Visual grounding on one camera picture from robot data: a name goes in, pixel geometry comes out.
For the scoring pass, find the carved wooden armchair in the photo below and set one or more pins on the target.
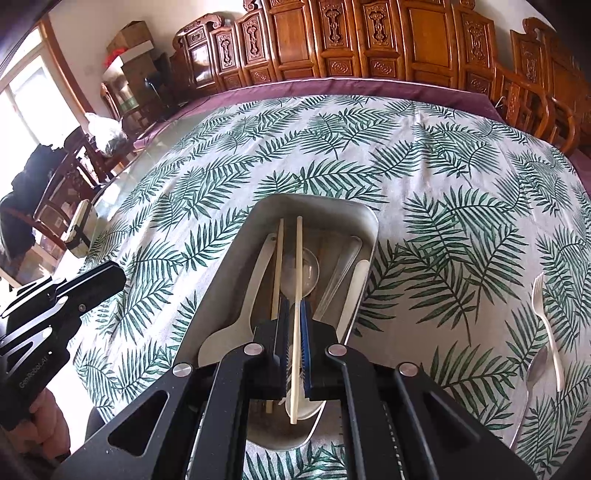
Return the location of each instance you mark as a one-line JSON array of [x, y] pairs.
[[521, 101]]

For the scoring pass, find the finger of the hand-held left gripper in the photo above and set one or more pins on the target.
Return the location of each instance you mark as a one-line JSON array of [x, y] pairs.
[[97, 281]]

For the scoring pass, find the person's left hand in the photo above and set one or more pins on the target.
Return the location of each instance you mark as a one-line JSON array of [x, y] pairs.
[[48, 424]]

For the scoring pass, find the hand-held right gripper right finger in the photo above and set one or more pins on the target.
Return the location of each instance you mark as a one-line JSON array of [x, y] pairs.
[[304, 332]]

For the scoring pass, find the window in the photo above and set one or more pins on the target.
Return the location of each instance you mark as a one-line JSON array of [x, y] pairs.
[[23, 92]]

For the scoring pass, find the clear plastic fork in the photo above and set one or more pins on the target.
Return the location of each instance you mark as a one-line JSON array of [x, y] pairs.
[[339, 277]]

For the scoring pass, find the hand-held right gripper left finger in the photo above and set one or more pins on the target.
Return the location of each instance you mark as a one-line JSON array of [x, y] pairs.
[[285, 332]]

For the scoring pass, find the black cloth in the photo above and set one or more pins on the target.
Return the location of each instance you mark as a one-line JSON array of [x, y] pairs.
[[39, 166]]

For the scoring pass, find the carved wooden cabinet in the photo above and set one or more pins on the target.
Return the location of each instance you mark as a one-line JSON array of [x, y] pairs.
[[346, 41]]

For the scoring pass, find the cream plastic fork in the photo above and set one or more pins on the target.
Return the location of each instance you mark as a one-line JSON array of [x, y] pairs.
[[551, 337]]

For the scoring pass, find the purple table cover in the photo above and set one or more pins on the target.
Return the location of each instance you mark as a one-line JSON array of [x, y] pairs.
[[277, 87]]

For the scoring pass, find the leaf print tablecloth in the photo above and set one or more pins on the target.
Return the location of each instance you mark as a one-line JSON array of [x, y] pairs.
[[415, 184]]

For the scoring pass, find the light wooden chopstick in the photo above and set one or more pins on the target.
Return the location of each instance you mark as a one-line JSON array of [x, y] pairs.
[[299, 258], [277, 267]]

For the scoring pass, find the carved wooden bench back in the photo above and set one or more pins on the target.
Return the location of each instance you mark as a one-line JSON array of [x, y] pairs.
[[554, 60]]

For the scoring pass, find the dark wooden chair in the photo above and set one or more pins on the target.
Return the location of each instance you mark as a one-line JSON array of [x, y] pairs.
[[55, 217]]

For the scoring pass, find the white plastic spoon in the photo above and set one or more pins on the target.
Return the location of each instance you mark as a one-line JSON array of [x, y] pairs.
[[231, 332]]

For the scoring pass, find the cardboard boxes stack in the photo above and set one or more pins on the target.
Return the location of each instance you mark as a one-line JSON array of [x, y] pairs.
[[131, 44]]

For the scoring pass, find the grey metal tray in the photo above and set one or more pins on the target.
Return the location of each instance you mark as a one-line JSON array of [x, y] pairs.
[[323, 217]]

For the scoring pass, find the white plastic bag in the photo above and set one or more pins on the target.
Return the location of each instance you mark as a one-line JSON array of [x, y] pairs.
[[106, 134]]

